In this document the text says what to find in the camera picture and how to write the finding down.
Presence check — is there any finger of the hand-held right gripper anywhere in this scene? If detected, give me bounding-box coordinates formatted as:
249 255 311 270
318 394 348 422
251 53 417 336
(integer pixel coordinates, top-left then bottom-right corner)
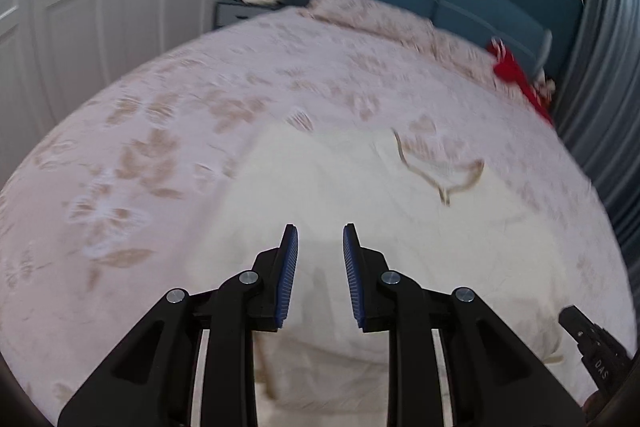
558 305 608 360

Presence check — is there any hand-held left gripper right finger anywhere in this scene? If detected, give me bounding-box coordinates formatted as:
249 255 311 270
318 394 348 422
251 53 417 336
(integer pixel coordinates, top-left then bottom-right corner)
342 223 586 427

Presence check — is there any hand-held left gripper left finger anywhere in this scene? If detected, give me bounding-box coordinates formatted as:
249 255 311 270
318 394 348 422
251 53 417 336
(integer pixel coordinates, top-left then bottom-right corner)
57 223 299 427

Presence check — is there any cream padded jacket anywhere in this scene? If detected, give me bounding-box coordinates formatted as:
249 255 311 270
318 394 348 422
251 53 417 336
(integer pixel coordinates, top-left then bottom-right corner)
210 122 566 413

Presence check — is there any bed with floral pink bedspread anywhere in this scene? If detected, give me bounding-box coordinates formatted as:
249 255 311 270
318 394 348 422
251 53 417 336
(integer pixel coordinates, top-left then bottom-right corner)
0 0 636 427

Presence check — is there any small plush toy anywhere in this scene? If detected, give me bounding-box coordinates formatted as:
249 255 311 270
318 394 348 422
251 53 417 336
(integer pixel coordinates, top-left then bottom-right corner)
532 77 557 108

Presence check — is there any grey curtain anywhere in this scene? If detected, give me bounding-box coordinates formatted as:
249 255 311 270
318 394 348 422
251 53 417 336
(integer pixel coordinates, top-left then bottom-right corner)
552 0 640 258

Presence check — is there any floral pink pillow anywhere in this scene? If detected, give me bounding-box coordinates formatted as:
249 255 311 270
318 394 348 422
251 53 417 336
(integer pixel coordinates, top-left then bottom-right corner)
429 27 506 84
305 0 436 38

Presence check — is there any red cloth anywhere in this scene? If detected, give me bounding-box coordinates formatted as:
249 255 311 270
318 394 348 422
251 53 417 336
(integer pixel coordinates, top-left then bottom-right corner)
487 37 556 126

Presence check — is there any grey nightstand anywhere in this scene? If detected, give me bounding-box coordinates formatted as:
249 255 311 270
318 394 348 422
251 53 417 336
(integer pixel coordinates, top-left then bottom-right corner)
215 0 286 30

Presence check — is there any white wardrobe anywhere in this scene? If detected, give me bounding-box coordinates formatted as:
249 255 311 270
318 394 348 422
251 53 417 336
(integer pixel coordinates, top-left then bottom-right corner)
0 0 262 188

